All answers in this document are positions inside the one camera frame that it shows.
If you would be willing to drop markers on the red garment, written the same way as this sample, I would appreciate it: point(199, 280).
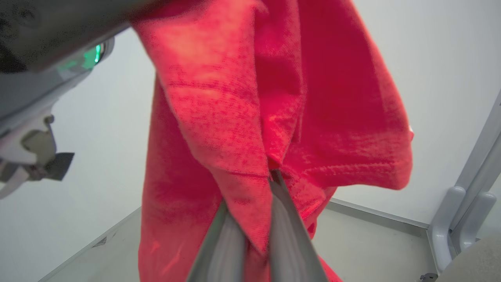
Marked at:
point(235, 98)

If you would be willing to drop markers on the grey partition base rail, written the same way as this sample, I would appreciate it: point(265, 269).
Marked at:
point(375, 214)

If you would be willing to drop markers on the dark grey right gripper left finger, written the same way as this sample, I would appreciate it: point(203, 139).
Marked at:
point(223, 258)

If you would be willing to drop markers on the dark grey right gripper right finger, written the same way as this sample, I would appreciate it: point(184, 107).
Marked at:
point(291, 254)

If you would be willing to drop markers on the black caster wheel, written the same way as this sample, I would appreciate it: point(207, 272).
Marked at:
point(428, 278)

